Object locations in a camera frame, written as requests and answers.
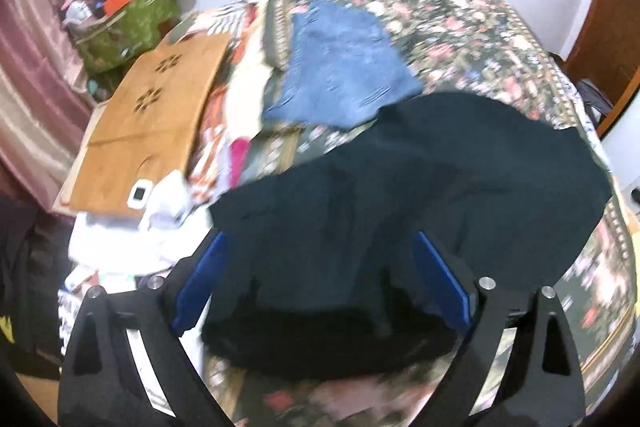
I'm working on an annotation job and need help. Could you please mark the dark navy pants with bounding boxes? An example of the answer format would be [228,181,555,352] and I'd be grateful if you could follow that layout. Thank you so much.
[201,91,614,380]

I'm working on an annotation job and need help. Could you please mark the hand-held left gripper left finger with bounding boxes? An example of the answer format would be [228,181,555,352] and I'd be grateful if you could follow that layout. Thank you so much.
[57,230,239,427]

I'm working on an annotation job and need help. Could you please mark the white cloth pile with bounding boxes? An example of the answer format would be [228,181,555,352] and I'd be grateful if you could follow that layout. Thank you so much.
[68,170,213,278]

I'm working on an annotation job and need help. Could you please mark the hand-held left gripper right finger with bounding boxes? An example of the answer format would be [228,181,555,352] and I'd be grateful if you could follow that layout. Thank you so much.
[409,231,586,427]

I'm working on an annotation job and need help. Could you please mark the wooden door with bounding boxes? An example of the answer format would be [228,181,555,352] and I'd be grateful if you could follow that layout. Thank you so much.
[562,0,640,138]

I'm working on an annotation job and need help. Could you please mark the green fabric bag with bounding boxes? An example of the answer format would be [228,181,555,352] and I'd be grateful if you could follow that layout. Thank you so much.
[73,0,182,76]

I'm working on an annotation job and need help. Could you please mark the floral bed blanket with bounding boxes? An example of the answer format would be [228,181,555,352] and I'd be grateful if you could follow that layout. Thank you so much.
[202,0,640,427]

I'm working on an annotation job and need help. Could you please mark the wooden lap table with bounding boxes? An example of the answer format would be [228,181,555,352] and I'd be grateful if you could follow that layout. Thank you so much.
[59,32,235,214]

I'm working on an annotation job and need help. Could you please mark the blue denim jeans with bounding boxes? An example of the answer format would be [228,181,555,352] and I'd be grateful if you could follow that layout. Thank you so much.
[262,0,424,130]

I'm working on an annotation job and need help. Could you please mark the small white device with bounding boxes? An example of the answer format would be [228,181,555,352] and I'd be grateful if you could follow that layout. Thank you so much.
[127,179,153,208]

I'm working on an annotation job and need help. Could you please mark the red white patterned cloth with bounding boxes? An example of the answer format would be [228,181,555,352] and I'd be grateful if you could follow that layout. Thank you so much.
[186,0,261,208]

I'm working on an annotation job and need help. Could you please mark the pink striped curtain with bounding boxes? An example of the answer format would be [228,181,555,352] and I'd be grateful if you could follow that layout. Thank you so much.
[0,0,96,212]

